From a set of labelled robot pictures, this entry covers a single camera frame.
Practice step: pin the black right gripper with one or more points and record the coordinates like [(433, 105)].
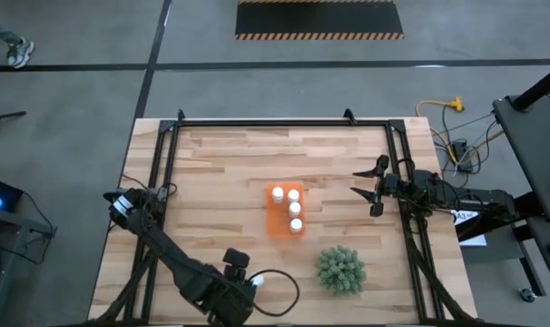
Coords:
[(390, 185)]

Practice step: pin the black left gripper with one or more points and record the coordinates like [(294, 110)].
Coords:
[(236, 259)]

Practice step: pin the white pill bottle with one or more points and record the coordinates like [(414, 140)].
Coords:
[(277, 194), (296, 225), (258, 280), (295, 209), (293, 195)]

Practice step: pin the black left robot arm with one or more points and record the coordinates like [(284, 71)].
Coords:
[(166, 247)]

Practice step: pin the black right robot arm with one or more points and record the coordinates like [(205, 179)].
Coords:
[(484, 200)]

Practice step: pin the orange plastic basket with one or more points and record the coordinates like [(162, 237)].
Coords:
[(275, 222)]

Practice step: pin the green potted plant grey pot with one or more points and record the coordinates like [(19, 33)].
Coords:
[(341, 270)]

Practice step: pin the black power strip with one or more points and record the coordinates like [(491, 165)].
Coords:
[(462, 154)]

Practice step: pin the white paper sheet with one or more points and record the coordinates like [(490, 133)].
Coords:
[(470, 238)]

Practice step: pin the black hazard-striped floor mat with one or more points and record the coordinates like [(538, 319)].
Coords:
[(319, 18)]

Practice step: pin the black caster wheel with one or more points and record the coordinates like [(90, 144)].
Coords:
[(527, 295)]

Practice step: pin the grey metal desk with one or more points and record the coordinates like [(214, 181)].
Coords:
[(12, 222)]

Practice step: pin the black tripod leg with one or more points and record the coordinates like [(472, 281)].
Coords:
[(7, 114)]

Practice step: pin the person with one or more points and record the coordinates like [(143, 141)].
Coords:
[(18, 52)]

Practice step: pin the black frame clamp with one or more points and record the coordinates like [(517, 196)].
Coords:
[(180, 115), (349, 115)]

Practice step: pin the black aluminium table frame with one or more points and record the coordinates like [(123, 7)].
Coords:
[(279, 122)]

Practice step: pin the black slanted post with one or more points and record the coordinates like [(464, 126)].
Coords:
[(540, 86)]

